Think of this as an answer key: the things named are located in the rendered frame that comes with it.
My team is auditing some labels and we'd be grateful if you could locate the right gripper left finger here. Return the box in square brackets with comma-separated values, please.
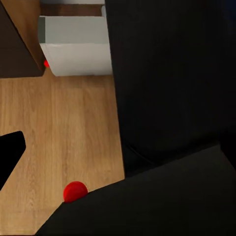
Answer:
[0, 131, 26, 190]

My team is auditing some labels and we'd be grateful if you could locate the monitor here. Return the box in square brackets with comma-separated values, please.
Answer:
[34, 141, 236, 236]

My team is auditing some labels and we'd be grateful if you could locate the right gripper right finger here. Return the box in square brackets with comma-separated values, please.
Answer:
[220, 131, 236, 169]

